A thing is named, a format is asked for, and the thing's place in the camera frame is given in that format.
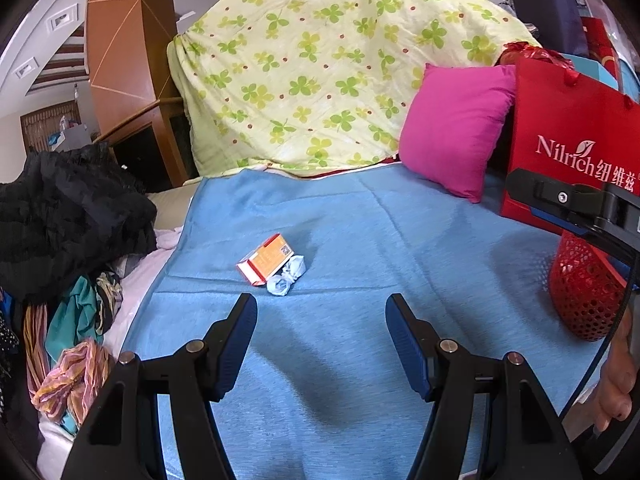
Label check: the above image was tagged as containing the blue blanket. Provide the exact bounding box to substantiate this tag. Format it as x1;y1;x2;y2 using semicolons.
120;165;616;480

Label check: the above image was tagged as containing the red mesh basket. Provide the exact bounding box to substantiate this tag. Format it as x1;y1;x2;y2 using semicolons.
547;232;631;343

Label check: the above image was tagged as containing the dark blue orange-handled bag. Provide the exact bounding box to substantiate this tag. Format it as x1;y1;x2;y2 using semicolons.
507;0;591;56

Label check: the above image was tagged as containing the wooden lattice screen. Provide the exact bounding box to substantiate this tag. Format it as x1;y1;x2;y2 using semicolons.
20;102;83;151

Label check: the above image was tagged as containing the person's right hand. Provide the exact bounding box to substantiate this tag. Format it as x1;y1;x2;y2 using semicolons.
596;317;637;433

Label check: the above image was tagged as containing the black dotted cloth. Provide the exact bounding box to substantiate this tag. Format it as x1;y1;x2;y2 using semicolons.
0;305;21;411

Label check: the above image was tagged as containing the red paper bag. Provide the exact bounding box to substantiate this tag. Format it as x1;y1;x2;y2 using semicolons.
498;56;640;236

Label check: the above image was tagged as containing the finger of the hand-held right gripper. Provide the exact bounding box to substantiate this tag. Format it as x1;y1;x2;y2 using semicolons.
562;225;640;266
504;167;640;233

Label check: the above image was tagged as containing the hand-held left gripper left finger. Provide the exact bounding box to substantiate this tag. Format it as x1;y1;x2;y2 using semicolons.
60;292;259;480

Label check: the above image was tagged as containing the teal cloth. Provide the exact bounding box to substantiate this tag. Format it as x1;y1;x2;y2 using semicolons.
45;275;101;356

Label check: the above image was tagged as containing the red white orange carton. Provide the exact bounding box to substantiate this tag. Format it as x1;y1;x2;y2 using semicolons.
236;232;293;287

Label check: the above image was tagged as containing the red crinkled plastic wrap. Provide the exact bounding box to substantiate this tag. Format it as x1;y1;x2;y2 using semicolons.
502;42;581;68

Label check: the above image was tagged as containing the pale bed sheet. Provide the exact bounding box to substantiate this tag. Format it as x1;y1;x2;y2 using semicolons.
37;177;208;476

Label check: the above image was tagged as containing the brown wooden cabinet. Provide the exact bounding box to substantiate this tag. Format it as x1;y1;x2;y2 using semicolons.
87;0;201;193

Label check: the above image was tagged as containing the black cable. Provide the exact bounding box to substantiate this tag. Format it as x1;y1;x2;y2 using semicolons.
557;280;633;418

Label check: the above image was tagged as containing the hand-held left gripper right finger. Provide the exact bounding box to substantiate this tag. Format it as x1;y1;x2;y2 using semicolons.
385;293;583;480

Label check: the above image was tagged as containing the light blue box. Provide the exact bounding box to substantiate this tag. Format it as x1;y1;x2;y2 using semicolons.
565;55;621;91

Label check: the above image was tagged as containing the dark yellow patterned cloth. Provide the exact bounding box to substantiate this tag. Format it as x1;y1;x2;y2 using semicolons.
92;272;123;333

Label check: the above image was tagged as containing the pink striped scarf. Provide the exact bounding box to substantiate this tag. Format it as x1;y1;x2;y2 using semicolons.
25;305;111;436

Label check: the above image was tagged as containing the light blue wad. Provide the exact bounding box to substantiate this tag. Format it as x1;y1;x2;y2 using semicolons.
266;255;307;297

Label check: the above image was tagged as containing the green clover print quilt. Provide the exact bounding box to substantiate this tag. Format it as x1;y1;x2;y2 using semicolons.
167;0;543;178

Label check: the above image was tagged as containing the magenta pillow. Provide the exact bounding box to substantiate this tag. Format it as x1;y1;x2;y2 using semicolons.
398;63;518;204

